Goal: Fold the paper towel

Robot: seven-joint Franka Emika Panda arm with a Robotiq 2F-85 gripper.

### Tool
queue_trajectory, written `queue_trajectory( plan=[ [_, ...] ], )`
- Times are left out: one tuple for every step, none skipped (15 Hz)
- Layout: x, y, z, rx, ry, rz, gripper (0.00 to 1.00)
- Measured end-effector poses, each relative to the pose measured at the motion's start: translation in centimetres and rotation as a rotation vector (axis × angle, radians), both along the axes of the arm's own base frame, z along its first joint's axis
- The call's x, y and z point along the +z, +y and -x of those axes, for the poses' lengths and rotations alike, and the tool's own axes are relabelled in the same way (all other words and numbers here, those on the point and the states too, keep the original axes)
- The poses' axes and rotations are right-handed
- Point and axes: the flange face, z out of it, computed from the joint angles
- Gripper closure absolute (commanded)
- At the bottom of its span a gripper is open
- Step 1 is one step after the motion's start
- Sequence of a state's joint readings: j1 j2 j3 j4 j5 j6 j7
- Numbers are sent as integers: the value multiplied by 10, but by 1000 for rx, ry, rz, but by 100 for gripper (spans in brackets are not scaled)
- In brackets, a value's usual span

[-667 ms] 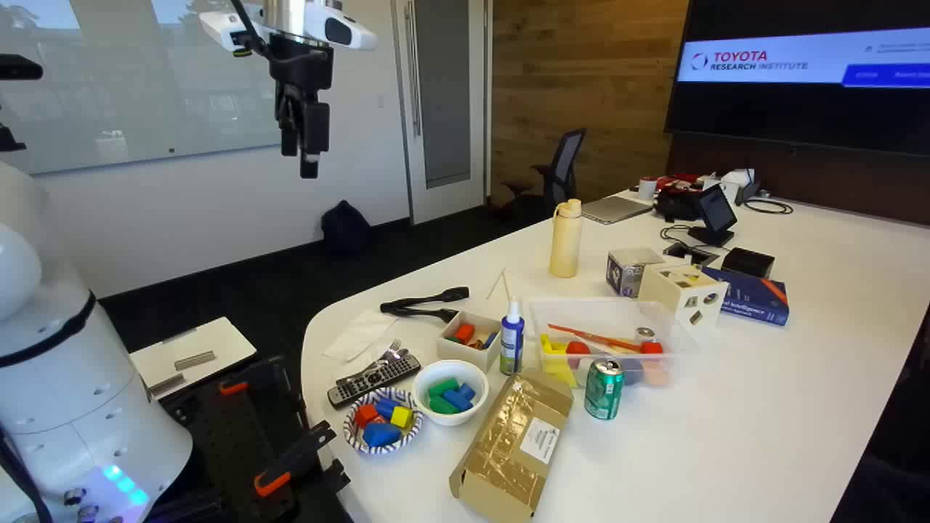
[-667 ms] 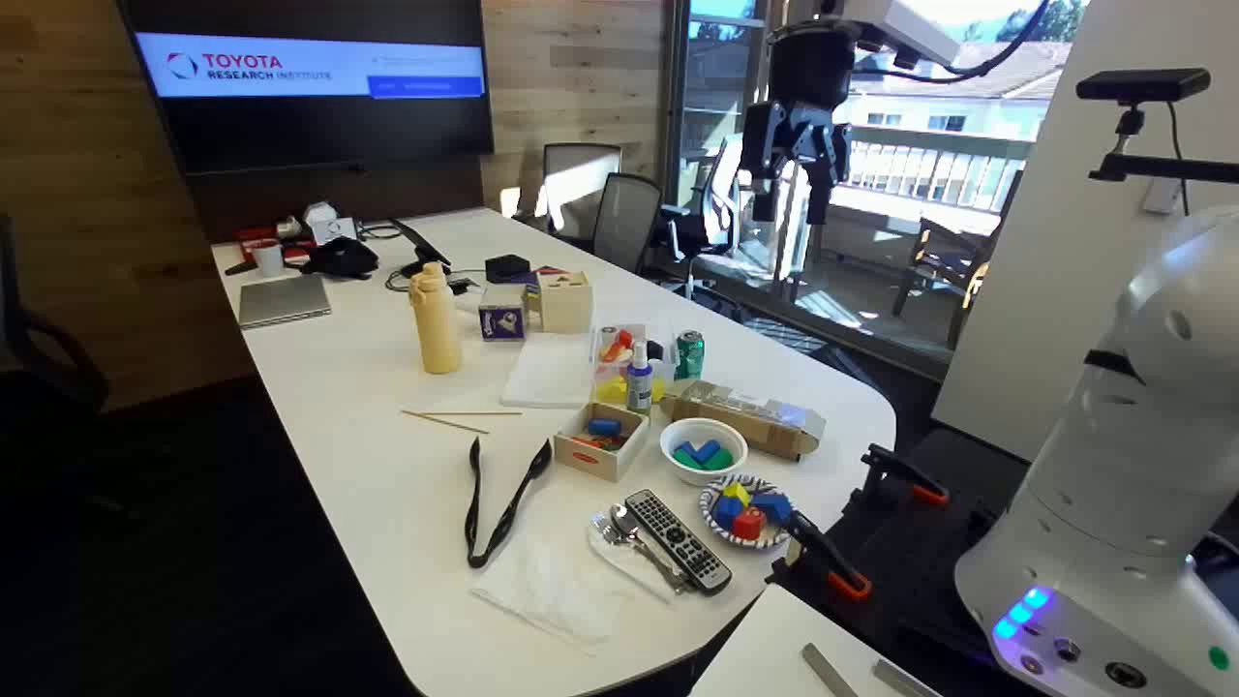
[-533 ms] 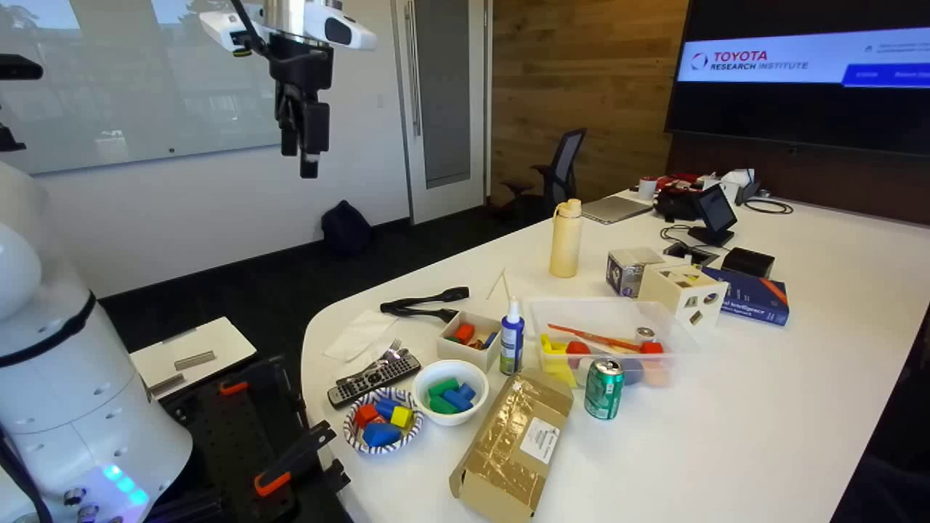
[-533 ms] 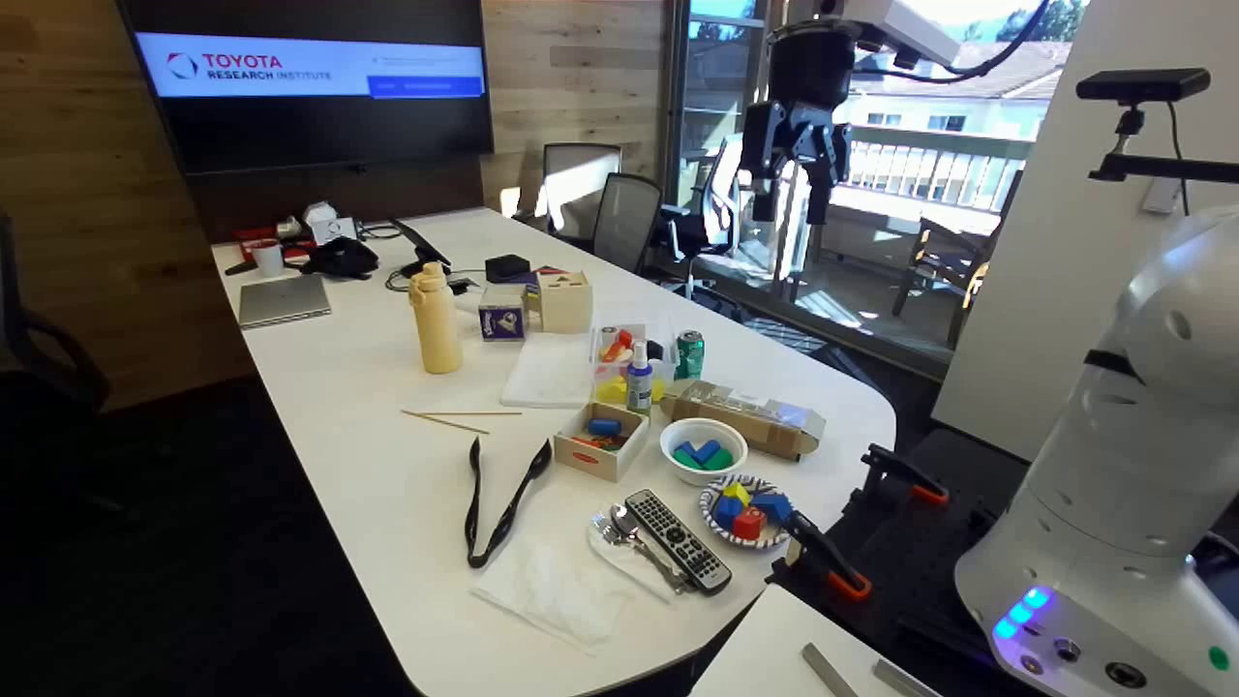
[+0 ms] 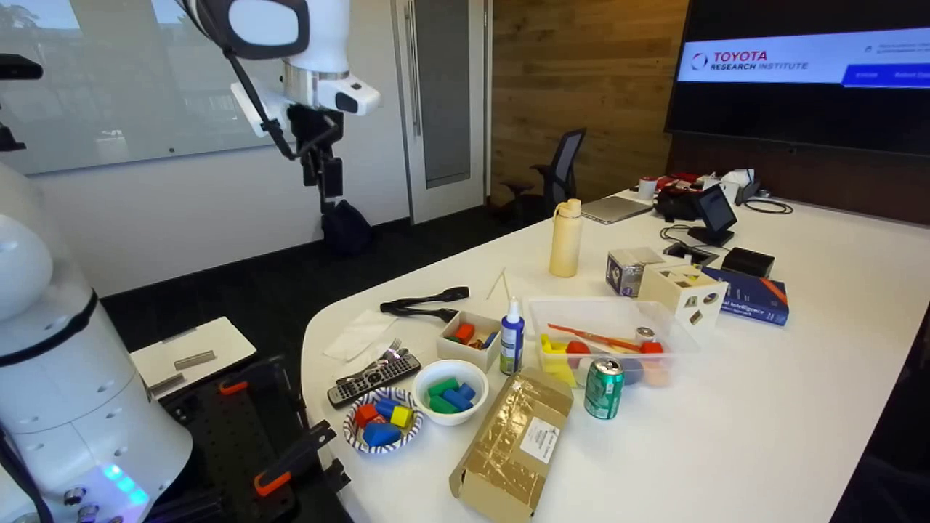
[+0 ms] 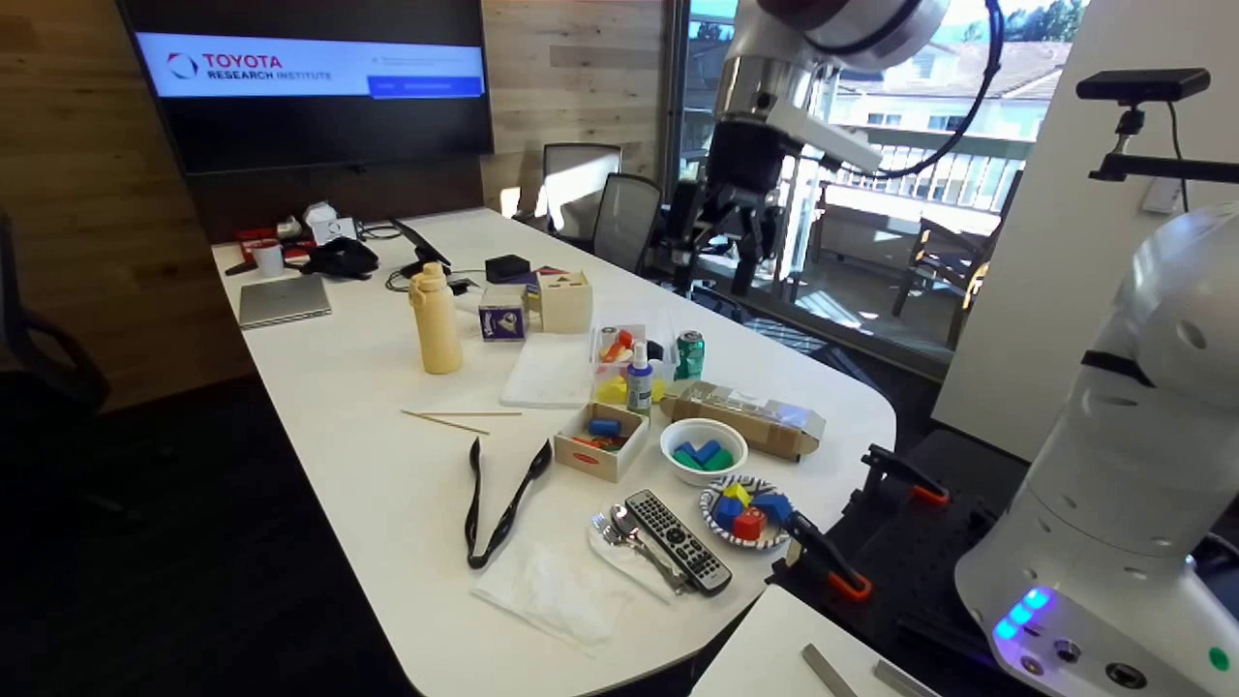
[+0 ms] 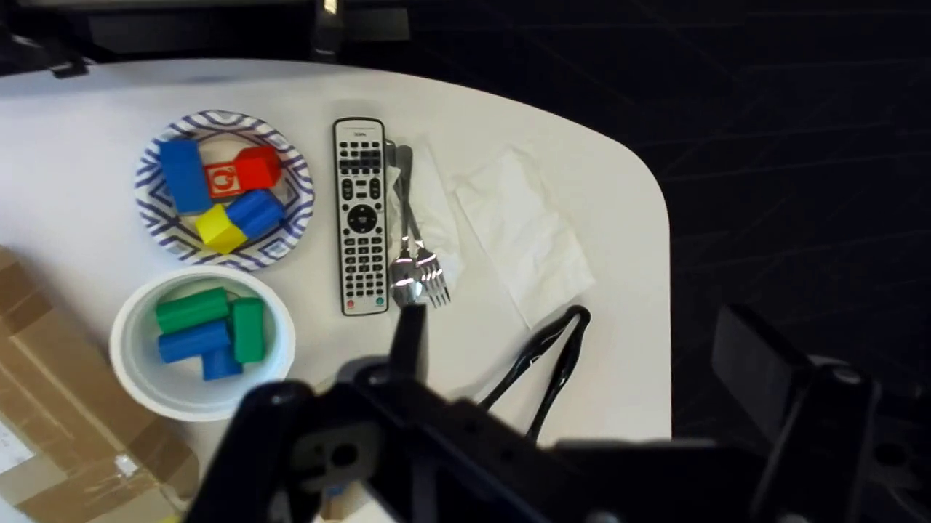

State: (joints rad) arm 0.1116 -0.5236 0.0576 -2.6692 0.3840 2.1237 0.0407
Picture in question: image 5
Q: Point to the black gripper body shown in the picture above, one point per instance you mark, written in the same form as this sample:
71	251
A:
315	133

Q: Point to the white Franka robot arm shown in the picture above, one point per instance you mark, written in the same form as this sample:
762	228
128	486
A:
58	387

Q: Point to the white door with window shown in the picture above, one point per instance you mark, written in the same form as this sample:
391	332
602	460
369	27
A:
446	97

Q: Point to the black tongs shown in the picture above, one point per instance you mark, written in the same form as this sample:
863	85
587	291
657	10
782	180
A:
426	303

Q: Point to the thin wooden stick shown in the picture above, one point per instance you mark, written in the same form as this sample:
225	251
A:
499	284

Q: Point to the orange toy food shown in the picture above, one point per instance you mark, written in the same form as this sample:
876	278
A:
464	332

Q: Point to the black remote control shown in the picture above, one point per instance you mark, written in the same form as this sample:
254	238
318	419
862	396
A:
374	379

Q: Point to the small white open box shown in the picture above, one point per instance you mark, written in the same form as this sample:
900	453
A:
455	350

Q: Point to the white bowl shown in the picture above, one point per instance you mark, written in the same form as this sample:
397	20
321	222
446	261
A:
426	374

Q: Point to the white flat board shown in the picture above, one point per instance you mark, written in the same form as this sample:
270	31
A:
185	345

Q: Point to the black office chair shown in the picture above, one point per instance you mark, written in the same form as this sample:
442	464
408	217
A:
561	171

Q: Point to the red toy block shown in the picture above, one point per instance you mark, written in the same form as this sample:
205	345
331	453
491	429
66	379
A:
363	415

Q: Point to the white glue bottle blue label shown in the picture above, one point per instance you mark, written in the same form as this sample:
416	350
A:
512	339

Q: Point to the cream plastic bottle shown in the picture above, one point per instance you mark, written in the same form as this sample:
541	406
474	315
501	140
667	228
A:
564	242

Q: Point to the green toy block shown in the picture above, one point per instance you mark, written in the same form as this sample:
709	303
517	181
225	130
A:
442	396

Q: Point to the yellow toy block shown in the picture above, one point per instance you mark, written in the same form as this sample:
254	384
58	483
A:
401	418

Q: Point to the blue toy block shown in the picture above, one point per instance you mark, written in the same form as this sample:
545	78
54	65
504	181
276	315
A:
381	434
461	396

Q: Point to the bowl with colourful items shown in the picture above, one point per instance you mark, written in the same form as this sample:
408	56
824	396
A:
358	438

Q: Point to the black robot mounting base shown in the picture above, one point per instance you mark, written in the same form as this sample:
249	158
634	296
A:
233	438

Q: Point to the grey laptop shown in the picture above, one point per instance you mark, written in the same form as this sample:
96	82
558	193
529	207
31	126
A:
615	207

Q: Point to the yellow toy piece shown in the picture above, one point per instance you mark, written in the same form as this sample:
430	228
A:
555	358

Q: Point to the red toy ball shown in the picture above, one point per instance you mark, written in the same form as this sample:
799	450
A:
580	350
651	350

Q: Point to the orange toy stick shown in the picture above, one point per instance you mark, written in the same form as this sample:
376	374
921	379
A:
592	337

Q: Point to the small white purple cube box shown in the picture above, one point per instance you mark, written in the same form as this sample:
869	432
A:
625	271

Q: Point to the clear plastic bin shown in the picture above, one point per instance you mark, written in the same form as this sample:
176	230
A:
610	312

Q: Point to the brown cardboard box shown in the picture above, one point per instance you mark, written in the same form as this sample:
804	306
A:
504	445

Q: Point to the green soda can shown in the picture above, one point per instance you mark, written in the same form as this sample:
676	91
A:
602	393

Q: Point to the black bag with red item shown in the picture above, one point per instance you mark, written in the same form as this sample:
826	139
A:
677	201

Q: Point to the small black gadget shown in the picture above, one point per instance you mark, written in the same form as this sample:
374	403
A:
689	251

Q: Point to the small black tablet on stand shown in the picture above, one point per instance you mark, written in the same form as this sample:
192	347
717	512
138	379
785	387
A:
717	212

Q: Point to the white device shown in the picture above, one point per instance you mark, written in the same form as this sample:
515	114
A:
743	185

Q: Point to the small black box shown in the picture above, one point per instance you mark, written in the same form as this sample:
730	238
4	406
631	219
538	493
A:
748	262

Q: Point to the blue flat box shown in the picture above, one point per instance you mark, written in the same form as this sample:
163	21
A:
750	297

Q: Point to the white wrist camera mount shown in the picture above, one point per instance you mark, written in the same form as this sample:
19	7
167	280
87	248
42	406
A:
257	106

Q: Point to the wall television screen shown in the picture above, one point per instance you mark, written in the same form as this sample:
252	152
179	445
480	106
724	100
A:
804	106

